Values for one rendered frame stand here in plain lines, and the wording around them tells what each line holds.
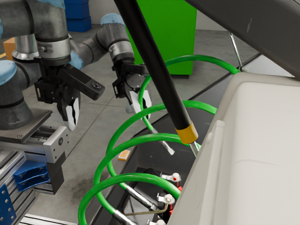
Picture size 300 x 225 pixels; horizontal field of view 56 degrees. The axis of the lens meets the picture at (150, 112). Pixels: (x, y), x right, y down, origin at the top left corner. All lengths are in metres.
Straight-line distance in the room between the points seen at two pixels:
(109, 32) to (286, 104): 0.79
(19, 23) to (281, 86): 0.54
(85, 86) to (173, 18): 3.29
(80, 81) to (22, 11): 0.19
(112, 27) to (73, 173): 1.77
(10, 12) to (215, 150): 0.55
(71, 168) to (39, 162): 1.37
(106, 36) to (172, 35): 3.06
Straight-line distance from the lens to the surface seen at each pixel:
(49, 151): 1.16
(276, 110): 0.18
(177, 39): 3.99
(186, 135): 0.29
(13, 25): 0.65
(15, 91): 1.16
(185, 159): 1.14
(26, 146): 1.21
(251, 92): 0.20
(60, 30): 0.68
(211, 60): 0.66
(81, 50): 0.91
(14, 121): 1.20
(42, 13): 0.67
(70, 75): 0.70
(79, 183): 2.43
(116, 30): 0.93
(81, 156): 2.70
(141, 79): 0.89
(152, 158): 1.18
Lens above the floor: 1.63
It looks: 30 degrees down
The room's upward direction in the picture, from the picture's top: straight up
